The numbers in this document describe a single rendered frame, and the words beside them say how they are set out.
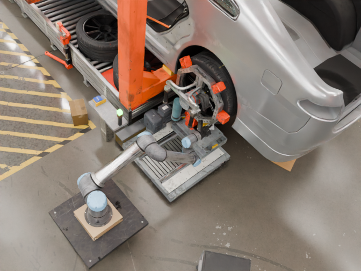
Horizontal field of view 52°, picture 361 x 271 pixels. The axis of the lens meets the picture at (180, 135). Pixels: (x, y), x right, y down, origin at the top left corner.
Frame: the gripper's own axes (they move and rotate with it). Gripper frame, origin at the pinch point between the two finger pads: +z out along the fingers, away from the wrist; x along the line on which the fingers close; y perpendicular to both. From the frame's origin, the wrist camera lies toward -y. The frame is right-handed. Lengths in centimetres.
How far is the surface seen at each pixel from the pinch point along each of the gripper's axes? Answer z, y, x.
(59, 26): -39, -138, -156
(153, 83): -19, -51, -43
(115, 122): -65, -32, -58
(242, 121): 2.5, -1.1, 37.4
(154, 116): -27, -19, -52
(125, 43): -50, -96, -1
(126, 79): -50, -68, -28
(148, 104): -14, -27, -81
